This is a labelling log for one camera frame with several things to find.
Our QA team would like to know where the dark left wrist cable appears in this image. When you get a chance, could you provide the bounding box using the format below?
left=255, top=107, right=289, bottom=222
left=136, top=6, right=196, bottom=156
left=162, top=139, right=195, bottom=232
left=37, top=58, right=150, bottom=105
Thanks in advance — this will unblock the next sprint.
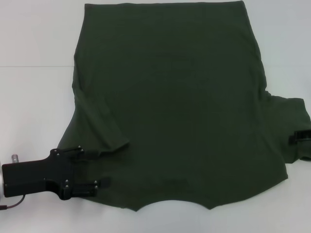
left=0, top=194, right=25, bottom=211

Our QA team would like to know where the dark green t-shirt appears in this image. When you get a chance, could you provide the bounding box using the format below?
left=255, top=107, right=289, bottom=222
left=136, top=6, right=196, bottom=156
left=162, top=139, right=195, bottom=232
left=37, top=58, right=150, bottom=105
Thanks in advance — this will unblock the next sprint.
left=58, top=0, right=311, bottom=211

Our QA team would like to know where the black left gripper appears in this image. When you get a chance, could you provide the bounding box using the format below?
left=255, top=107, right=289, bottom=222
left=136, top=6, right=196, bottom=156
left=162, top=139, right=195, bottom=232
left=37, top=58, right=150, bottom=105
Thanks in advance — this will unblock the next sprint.
left=1, top=145, right=110, bottom=201

